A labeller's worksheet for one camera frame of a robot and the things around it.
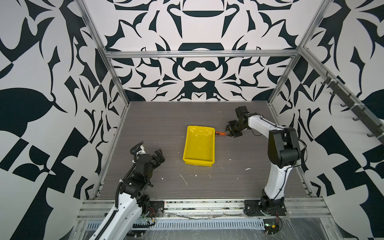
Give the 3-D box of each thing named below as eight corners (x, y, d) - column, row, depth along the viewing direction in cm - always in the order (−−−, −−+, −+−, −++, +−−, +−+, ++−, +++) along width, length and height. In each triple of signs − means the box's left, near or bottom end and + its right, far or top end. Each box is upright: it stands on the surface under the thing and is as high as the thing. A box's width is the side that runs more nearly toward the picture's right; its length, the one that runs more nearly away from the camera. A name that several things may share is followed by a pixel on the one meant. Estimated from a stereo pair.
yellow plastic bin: (183, 167, 90) (182, 161, 84) (184, 131, 106) (184, 125, 100) (216, 167, 90) (218, 162, 84) (213, 131, 106) (214, 125, 100)
